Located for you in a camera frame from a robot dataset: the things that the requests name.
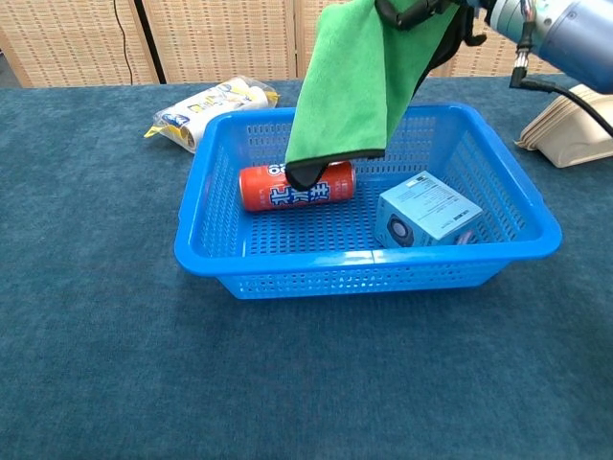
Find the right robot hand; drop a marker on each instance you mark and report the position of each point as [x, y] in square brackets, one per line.
[407, 19]

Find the green towel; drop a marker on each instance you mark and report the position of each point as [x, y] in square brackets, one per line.
[345, 96]

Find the light blue cube box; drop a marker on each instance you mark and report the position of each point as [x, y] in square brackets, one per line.
[431, 206]

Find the white snack bag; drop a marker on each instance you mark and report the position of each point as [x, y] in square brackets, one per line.
[201, 110]

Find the orange soda can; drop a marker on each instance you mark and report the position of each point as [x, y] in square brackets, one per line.
[258, 191]

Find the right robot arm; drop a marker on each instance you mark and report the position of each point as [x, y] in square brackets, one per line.
[574, 29]

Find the bamboo folding screen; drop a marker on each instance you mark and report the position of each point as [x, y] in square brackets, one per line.
[220, 38]

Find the black tripod stand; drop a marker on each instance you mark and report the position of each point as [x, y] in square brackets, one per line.
[151, 43]

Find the blue plastic basket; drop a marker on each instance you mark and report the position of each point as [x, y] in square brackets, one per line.
[335, 268]

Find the teal table mat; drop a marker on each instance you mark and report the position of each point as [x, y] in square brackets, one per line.
[143, 335]

